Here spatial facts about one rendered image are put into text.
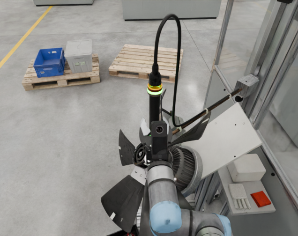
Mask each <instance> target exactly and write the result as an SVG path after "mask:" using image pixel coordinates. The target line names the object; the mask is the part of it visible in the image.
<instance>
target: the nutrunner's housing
mask: <svg viewBox="0 0 298 236"><path fill-rule="evenodd" d="M161 78H162V76H161V74H160V72H159V66H158V63H157V65H154V64H153V65H152V72H151V73H150V74H149V85H151V86H159V85H161V83H162V81H161Z"/></svg>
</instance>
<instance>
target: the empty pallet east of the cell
mask: <svg viewBox="0 0 298 236"><path fill-rule="evenodd" d="M154 48H155V47H153V46H142V45H132V44H125V45H124V46H123V48H122V49H121V51H120V52H119V54H118V55H117V57H116V58H115V60H114V61H113V63H112V65H111V66H110V67H109V74H110V76H117V77H125V78H136V79H144V80H149V76H148V74H150V73H151V72H152V65H153V63H154ZM182 57H183V49H181V52H180V63H179V71H180V67H181V60H182ZM157 63H158V66H159V72H160V74H161V75H164V76H169V79H166V78H161V81H162V82H170V83H175V73H176V63H177V49H173V48H163V47H159V48H158V55H157ZM119 71H126V72H134V73H139V75H132V74H121V73H119Z"/></svg>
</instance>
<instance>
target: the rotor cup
mask: <svg viewBox="0 0 298 236"><path fill-rule="evenodd" d="M140 152H142V155H141V156H139V153H140ZM145 155H146V152H145V145H144V146H143V144H142V143H140V144H139V145H138V146H137V147H136V149H135V151H134V154H133V164H134V165H135V166H137V167H139V168H142V169H144V170H145V169H146V168H147V167H148V165H145V164H144V163H145ZM170 161H171V155H170V152H169V157H168V162H169V163H170Z"/></svg>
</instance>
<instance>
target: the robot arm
mask: <svg viewBox="0 0 298 236"><path fill-rule="evenodd" d="M139 138H140V141H141V143H142V144H143V146H144V145H145V152H146V164H150V165H149V166H148V167H147V170H148V172H147V182H148V191H149V225H150V229H151V231H152V233H153V235H154V236H231V224H230V221H229V219H228V218H227V217H226V216H224V215H219V214H216V213H206V212H199V211H193V210H187V209H181V208H180V207H179V200H178V195H177V190H176V185H175V181H177V179H176V178H174V175H173V170H172V167H171V164H170V163H169V162H168V157H169V149H168V148H169V147H170V144H171V140H172V130H171V127H170V125H169V123H168V121H167V119H166V118H165V117H163V118H162V120H161V121H152V122H151V131H150V129H149V128H147V123H146V122H145V118H142V119H141V122H140V130H139ZM164 160H166V161H164ZM148 161H150V162H148Z"/></svg>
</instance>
